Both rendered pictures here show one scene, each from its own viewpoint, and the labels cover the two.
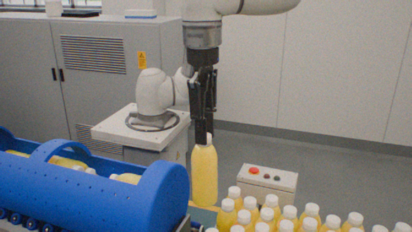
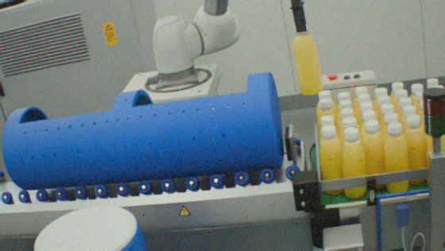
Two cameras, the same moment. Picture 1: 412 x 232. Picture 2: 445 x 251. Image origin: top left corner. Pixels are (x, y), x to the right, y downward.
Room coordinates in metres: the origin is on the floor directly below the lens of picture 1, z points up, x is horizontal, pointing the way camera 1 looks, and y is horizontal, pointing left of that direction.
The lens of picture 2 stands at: (-0.70, 0.52, 1.71)
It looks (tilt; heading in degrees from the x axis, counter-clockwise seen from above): 22 degrees down; 351
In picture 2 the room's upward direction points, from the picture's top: 11 degrees counter-clockwise
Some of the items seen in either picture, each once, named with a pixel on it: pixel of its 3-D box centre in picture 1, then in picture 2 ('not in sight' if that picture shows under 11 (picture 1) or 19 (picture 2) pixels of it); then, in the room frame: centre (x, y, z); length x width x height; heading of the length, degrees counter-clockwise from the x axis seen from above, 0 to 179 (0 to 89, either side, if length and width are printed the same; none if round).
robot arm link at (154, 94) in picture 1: (153, 89); (173, 42); (1.57, 0.27, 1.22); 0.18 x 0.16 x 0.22; 105
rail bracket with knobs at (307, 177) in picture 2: not in sight; (307, 191); (0.57, 0.11, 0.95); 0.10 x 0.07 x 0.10; 159
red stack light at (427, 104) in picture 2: not in sight; (435, 103); (0.30, -0.15, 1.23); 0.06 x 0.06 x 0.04
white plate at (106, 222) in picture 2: not in sight; (84, 234); (0.52, 0.71, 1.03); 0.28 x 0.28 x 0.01
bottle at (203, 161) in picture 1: (204, 171); (307, 61); (0.73, 0.00, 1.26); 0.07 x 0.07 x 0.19
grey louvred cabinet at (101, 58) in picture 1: (80, 89); (20, 106); (3.13, 1.28, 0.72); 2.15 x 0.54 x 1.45; 70
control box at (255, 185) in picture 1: (267, 186); (348, 90); (0.97, -0.22, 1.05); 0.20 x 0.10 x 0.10; 69
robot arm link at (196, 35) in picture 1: (202, 34); not in sight; (0.74, 0.01, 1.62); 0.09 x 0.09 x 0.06
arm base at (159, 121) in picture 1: (149, 114); (172, 74); (1.58, 0.30, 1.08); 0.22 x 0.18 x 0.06; 77
